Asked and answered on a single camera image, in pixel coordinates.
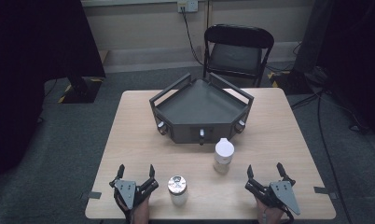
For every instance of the dark grey corner rack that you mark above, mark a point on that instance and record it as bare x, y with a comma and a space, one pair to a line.
201, 104

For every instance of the black curtain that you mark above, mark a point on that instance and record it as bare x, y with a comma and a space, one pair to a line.
30, 77

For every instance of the person's right hand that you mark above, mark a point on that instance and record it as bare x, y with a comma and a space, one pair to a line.
271, 215

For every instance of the dark curtain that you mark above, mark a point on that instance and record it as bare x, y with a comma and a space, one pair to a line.
356, 62

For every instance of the black stand base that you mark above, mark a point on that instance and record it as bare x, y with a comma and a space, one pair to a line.
81, 90

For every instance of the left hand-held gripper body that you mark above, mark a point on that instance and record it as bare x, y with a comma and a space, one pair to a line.
126, 191

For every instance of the metal lid glass jar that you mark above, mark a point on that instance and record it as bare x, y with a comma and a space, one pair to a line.
177, 189

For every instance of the white lid glass jar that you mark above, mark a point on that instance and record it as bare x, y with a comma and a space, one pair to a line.
224, 154

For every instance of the white wall socket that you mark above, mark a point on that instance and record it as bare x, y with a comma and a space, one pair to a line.
187, 5

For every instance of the person's left hand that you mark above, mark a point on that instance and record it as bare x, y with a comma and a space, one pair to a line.
141, 211

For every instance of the black folding chair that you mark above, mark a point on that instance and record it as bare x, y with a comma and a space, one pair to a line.
238, 46

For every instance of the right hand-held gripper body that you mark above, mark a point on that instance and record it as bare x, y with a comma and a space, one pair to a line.
282, 193

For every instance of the grey tape strip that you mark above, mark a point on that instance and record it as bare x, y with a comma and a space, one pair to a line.
94, 195
324, 190

